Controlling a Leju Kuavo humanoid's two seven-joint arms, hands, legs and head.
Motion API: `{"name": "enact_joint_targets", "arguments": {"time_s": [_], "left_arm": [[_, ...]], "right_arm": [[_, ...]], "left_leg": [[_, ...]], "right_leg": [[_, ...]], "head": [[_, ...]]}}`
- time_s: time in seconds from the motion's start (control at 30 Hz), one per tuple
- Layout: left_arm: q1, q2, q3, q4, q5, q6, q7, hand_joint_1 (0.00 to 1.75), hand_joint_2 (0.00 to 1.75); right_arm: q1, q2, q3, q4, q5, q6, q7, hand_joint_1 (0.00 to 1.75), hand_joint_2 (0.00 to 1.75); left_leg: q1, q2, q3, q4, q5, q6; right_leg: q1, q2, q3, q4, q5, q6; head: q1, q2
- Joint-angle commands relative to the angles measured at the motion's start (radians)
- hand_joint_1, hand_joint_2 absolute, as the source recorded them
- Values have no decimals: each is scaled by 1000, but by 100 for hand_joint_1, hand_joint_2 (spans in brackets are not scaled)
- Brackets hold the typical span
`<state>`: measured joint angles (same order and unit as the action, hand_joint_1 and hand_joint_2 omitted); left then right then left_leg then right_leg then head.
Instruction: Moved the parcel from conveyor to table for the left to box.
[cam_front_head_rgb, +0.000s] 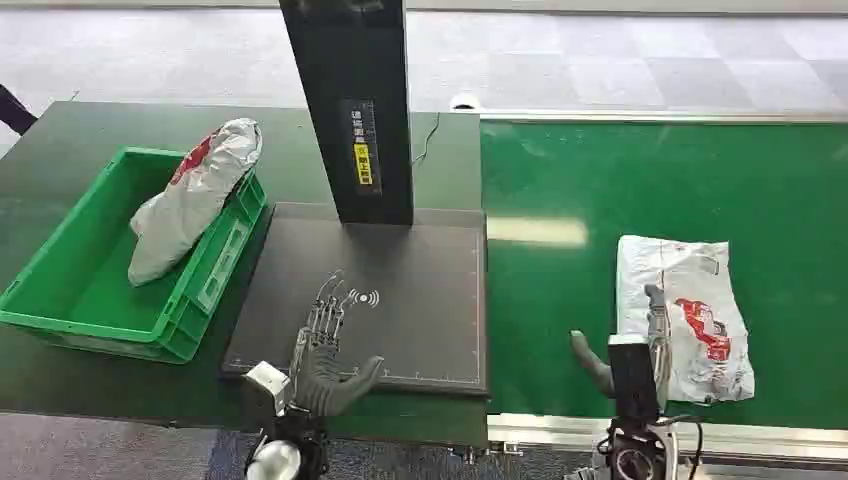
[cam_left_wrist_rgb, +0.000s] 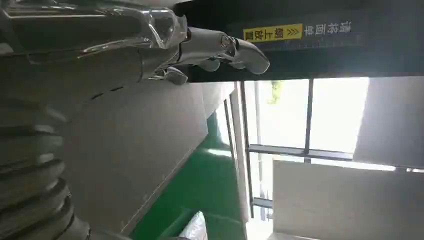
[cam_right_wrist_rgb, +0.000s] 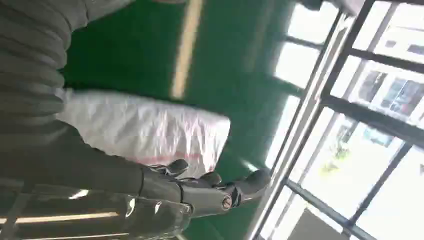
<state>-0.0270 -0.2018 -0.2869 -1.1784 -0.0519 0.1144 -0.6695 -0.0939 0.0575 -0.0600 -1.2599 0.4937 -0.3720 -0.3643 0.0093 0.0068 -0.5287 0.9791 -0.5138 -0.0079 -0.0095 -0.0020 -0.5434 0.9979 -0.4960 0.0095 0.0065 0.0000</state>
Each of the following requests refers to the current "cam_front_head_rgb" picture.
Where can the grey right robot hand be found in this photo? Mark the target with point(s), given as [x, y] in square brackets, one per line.
[594, 366]

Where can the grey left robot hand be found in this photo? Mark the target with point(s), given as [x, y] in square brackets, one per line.
[326, 381]

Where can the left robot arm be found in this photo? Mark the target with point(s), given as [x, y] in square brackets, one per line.
[295, 444]

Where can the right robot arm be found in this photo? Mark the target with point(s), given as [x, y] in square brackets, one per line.
[639, 450]

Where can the flat white parcel bag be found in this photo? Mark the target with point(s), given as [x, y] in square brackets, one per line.
[696, 311]

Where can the green conveyor belt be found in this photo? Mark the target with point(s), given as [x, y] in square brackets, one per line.
[662, 199]

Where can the yellow warning label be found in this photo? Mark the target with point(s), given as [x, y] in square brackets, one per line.
[362, 164]

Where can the crumpled grey parcel bag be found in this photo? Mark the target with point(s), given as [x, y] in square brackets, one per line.
[189, 199]

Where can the green plastic crate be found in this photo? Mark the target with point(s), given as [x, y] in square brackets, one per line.
[99, 291]

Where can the small white round fixture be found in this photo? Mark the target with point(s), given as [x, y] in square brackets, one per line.
[464, 101]

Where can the dark chair part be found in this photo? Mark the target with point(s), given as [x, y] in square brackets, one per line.
[13, 111]

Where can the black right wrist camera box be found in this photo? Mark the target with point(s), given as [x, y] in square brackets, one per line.
[632, 378]

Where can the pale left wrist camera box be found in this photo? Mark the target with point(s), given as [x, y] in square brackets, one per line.
[265, 385]

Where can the silver conveyor frame rail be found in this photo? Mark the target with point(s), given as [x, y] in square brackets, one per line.
[563, 430]

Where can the black scanner base plate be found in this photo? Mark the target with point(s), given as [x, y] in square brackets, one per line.
[411, 311]

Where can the black scanner post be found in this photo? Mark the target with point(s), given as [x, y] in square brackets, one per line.
[354, 106]

